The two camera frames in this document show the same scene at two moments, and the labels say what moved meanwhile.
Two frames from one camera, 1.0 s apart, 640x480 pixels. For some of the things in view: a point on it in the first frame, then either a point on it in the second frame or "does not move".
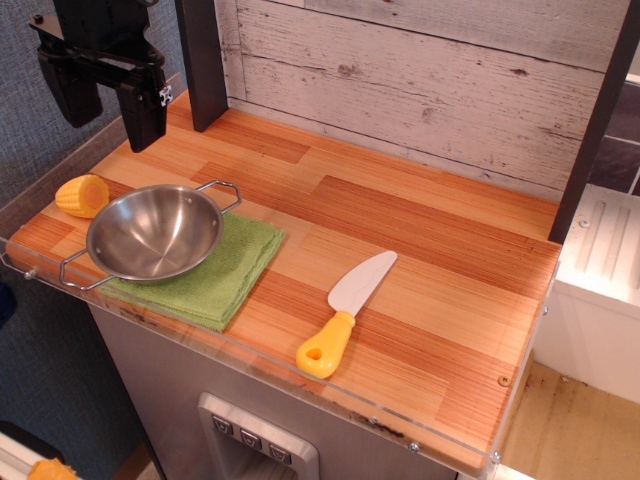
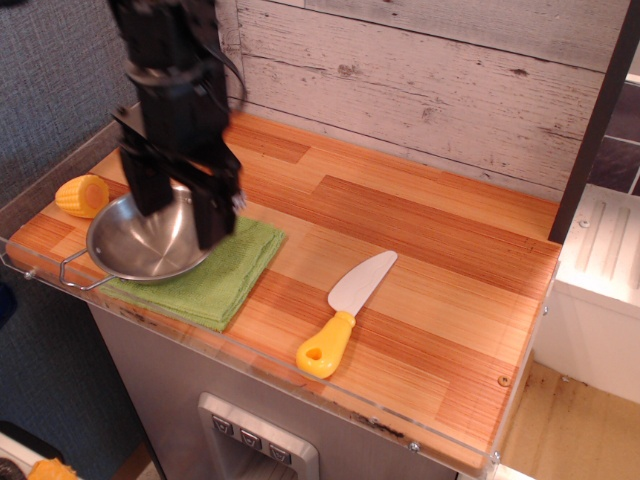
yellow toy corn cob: [85, 196] does not move
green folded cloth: [210, 294] does not move
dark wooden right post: [595, 121] does not move
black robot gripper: [105, 39] -> [184, 109]
